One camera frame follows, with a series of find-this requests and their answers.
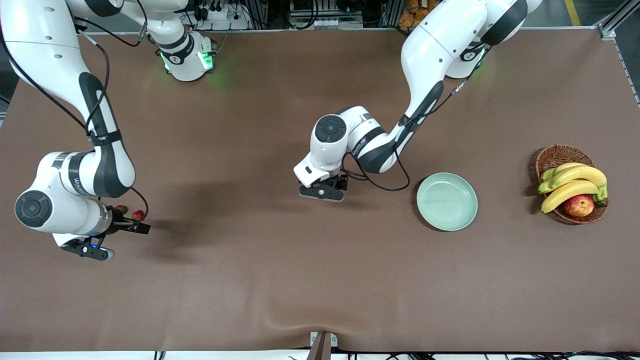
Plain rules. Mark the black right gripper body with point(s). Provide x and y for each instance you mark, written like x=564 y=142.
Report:
x=119 y=221

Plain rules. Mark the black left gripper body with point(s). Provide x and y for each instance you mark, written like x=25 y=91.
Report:
x=341 y=181

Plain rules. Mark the red strawberry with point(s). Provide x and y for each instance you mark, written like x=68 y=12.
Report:
x=138 y=215
x=121 y=209

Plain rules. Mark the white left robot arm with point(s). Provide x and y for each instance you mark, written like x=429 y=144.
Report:
x=440 y=45

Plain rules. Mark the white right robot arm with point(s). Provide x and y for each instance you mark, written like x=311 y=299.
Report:
x=40 y=55

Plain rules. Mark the pale green round plate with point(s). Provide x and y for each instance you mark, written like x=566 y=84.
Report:
x=447 y=201

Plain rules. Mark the brown table cover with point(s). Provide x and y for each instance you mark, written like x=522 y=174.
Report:
x=250 y=150

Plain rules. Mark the white terminal strip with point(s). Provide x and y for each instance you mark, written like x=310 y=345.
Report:
x=326 y=23

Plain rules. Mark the bag of orange buns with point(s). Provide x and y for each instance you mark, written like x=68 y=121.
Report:
x=410 y=12

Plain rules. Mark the white power strip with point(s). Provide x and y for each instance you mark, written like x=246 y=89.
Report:
x=220 y=15

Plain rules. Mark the small yellow-green banana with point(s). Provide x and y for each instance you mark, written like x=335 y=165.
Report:
x=550 y=173

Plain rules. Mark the large yellow banana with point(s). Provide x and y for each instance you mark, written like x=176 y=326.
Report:
x=567 y=192
x=586 y=174

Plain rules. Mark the brown wicker basket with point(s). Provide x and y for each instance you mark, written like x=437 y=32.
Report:
x=575 y=221

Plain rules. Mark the red yellow apple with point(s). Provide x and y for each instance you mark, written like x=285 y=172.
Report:
x=579 y=206

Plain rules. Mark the grey metal mount bracket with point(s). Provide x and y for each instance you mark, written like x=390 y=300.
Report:
x=322 y=345

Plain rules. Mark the aluminium frame profile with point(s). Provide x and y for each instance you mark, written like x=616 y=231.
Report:
x=611 y=32

